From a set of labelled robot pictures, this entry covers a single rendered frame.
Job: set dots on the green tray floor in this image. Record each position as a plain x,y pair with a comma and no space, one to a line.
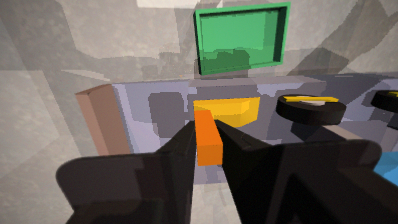
238,39

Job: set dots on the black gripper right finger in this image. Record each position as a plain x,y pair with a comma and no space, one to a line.
257,172

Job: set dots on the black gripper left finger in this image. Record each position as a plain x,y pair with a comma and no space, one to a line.
167,173

